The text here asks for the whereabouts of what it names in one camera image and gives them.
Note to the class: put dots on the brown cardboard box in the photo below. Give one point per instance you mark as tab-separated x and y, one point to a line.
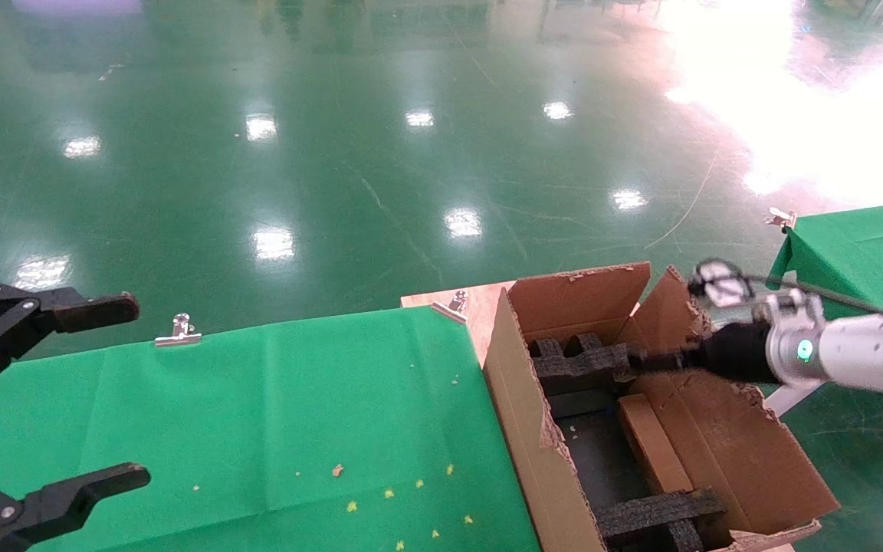
652	445

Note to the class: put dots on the white table leg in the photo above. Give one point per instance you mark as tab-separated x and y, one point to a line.
790	399

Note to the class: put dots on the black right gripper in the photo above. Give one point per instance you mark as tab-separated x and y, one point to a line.
736	353

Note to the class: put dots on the silver binder clip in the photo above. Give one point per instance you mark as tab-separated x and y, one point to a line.
453	305
781	219
178	333

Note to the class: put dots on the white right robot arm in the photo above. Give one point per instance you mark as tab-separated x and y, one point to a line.
863	353

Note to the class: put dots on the black foam block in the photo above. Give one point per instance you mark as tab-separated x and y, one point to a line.
576	366
656	515

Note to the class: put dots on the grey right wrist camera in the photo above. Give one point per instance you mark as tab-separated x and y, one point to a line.
721	285

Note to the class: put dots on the green side table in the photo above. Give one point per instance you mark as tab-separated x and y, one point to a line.
871	249

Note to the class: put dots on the large green tablecloth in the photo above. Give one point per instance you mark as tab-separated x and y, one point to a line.
257	429

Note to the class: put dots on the large open brown carton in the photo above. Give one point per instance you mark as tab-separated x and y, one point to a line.
748	452

